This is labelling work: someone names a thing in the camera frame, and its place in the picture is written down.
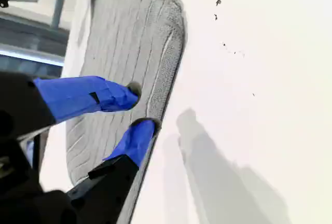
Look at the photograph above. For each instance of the grey background post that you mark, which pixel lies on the grey background post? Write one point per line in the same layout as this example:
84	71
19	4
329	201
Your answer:
60	1

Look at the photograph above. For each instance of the grey striped towel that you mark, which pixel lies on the grey striped towel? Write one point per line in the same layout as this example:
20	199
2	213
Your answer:
129	42

